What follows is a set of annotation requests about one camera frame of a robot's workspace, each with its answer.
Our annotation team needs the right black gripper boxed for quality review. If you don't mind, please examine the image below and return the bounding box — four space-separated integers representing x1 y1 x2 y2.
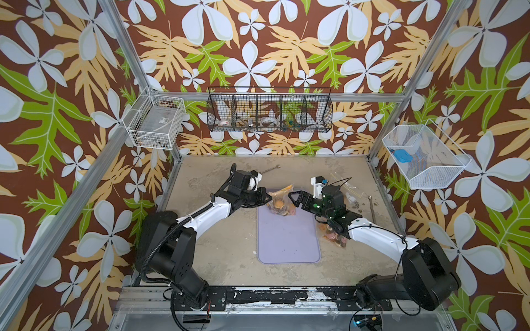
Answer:
288 190 334 222

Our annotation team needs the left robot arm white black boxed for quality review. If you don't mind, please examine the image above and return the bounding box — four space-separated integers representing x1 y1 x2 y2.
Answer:
135 164 272 309

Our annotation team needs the clear bag of cookies back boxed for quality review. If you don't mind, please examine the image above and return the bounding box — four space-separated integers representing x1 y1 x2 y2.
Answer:
331 172 365 210

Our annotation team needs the clear bag of donuts right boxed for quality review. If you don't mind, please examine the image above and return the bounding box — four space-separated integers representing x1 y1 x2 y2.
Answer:
317 221 348 248

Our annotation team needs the black mounting rail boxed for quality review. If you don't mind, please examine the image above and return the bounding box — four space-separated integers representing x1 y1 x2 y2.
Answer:
163 286 370 312

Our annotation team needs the ziploc bag with cookies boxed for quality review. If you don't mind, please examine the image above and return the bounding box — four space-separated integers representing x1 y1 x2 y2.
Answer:
266 185 296 217

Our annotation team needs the silver wrench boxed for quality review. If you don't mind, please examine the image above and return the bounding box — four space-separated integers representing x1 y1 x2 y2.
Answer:
260 164 281 175

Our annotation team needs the lavender plastic tray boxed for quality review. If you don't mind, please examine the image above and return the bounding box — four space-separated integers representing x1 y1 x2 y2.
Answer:
258 205 321 264

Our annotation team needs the black tool case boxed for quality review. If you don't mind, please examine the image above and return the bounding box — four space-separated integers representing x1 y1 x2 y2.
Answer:
135 210 178 272

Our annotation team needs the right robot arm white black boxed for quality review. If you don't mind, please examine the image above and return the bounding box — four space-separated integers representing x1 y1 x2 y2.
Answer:
288 186 462 311

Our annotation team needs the blue object in basket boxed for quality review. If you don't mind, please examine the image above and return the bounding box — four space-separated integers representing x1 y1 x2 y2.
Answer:
392 149 414 164

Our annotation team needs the black wire basket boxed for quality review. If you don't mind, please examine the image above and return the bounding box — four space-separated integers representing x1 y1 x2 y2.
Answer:
206 86 333 132

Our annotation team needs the white wire basket left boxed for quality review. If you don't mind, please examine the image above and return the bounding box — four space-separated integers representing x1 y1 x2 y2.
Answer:
123 88 186 150

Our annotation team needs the white mesh basket right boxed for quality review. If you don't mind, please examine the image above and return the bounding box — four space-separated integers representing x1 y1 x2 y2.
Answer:
382 120 471 190

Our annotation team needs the metal rod tool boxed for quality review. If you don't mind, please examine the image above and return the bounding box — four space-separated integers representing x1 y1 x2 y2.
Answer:
367 196 378 225

